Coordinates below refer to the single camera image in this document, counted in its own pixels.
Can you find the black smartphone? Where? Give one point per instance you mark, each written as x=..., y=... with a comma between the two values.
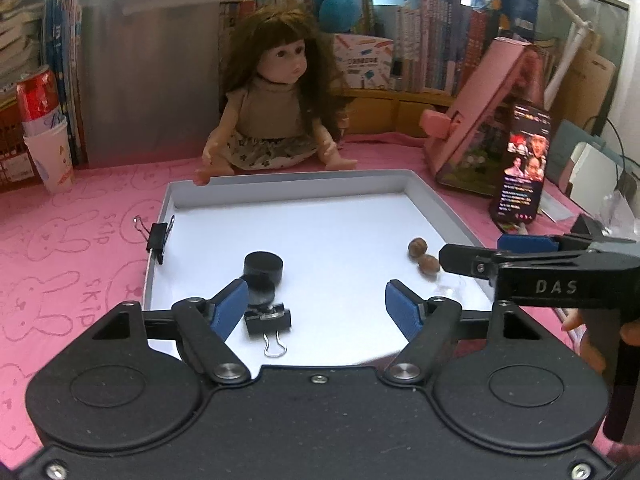
x=522, y=165

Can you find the blue plush ball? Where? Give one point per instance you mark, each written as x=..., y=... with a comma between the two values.
x=340, y=10

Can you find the colourful printed box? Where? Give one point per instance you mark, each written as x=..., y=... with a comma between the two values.
x=362, y=62

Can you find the stack of books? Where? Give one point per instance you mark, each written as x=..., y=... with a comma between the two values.
x=20, y=35

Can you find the grey metal bin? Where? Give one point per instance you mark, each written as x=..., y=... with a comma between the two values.
x=150, y=70

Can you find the small black binder clip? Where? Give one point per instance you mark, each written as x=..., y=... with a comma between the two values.
x=159, y=240

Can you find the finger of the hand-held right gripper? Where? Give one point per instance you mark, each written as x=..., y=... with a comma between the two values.
x=530, y=244
x=467, y=265

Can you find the white cardboard tray box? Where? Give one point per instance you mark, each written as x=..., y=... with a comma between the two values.
x=325, y=240

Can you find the pink printed towel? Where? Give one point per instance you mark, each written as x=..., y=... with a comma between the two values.
x=75, y=250

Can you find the person's right hand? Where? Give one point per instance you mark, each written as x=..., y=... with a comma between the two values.
x=587, y=347

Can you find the yellow wooden shelf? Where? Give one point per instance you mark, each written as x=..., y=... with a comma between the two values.
x=390, y=112

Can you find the pink house-shaped stand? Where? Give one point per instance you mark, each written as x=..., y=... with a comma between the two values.
x=475, y=125

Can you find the white translucent box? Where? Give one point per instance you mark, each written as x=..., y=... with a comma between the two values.
x=597, y=170

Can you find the black round lid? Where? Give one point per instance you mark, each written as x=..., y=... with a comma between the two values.
x=262, y=294

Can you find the black round tin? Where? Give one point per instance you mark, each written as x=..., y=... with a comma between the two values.
x=263, y=265

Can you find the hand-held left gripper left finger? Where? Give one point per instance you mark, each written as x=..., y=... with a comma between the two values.
x=227, y=310

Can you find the white paper cup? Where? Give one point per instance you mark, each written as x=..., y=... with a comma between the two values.
x=50, y=160

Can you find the long-haired doll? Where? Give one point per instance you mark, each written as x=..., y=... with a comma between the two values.
x=270, y=110

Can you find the row of shelf books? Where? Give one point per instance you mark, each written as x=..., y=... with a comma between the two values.
x=445, y=35

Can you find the upright blue books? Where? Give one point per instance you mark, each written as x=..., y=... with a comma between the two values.
x=62, y=60

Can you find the black charger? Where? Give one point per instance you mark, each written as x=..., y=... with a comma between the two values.
x=587, y=227

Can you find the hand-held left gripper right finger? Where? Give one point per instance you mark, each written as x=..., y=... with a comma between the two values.
x=406, y=310

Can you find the red soda can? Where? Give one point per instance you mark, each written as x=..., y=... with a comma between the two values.
x=37, y=95

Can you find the teal notebook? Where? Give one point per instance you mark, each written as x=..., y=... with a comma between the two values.
x=565, y=150

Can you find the white desk lamp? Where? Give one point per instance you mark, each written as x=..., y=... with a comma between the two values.
x=575, y=40

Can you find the orange plastic basket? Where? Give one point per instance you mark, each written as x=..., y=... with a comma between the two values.
x=12, y=155

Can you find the clear plastic strip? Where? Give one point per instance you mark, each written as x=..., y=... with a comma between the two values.
x=555, y=207

